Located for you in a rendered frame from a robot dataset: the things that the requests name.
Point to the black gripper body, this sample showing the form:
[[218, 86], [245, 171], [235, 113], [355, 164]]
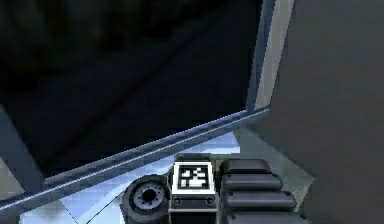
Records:
[[146, 198]]

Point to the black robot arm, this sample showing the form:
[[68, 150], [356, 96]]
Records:
[[246, 196]]

